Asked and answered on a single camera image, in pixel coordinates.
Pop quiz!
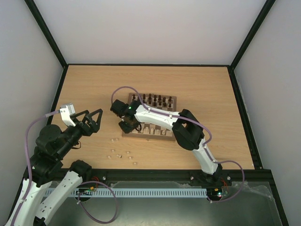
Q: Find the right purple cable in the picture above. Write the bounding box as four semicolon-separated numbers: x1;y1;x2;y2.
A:
111;86;245;204

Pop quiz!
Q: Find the white slotted cable duct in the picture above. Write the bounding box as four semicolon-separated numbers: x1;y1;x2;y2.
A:
81;188;207;198

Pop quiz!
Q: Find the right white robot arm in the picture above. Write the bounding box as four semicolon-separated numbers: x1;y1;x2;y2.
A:
110;100;222;185

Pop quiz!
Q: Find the black enclosure frame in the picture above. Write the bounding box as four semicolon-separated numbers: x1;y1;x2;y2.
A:
4;0;290;226

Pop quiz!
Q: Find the purple cable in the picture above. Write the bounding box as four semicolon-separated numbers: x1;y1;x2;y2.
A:
111;86;245;204
9;110;118;226

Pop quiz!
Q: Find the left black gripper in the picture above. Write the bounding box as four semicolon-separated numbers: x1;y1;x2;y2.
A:
57;108;104;158

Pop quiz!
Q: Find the wooden chess board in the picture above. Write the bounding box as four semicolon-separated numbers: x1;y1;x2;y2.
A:
121;92;177;142

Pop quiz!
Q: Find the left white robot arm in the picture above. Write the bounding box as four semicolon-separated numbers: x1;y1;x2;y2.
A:
6;105;103;226

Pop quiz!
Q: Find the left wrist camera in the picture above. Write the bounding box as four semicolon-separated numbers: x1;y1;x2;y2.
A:
59;103;76;127

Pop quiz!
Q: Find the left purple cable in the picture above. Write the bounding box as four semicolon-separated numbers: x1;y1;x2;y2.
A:
9;110;118;226

